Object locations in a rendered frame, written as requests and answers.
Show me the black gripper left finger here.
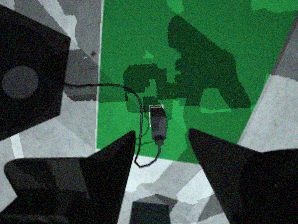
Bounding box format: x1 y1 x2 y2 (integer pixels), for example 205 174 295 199
4 130 136 224

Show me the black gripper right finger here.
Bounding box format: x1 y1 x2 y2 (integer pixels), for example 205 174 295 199
189 128 298 224

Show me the black cable with plug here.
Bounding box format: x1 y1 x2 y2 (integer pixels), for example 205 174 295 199
58 81 166 169

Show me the green circuit board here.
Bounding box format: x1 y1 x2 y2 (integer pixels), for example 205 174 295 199
96 0 298 164

